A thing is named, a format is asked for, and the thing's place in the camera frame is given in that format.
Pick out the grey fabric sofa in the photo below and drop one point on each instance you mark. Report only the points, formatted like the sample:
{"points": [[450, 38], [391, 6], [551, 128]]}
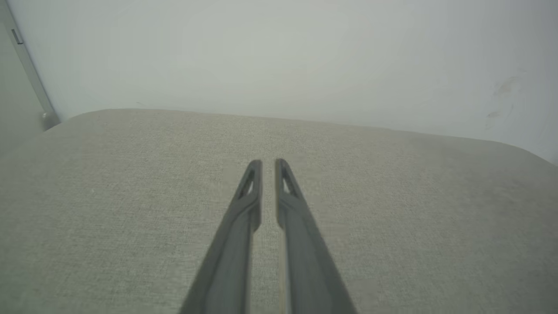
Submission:
{"points": [[130, 196]]}

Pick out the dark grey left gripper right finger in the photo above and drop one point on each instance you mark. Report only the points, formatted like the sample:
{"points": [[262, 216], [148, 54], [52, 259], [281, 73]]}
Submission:
{"points": [[309, 270]]}

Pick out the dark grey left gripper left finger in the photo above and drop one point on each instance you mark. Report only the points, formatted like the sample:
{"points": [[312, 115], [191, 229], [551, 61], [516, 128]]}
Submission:
{"points": [[226, 261]]}

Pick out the grey metal pole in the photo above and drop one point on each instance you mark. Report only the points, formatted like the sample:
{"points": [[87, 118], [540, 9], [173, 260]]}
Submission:
{"points": [[30, 69]]}

